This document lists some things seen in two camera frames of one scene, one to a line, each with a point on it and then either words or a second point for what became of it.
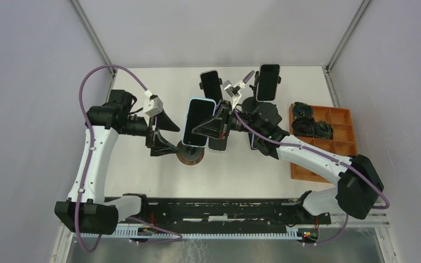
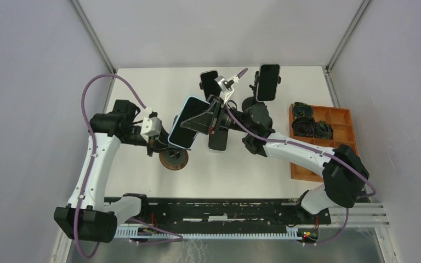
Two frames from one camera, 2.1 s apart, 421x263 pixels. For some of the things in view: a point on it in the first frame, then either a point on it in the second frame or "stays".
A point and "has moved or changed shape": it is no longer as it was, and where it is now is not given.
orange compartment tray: x=343 y=143 stays
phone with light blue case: x=200 y=111 has moved or changed shape
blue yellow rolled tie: x=302 y=109 stays
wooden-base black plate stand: x=189 y=155 to x=174 y=160
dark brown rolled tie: x=303 y=126 stays
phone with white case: x=217 y=144 stays
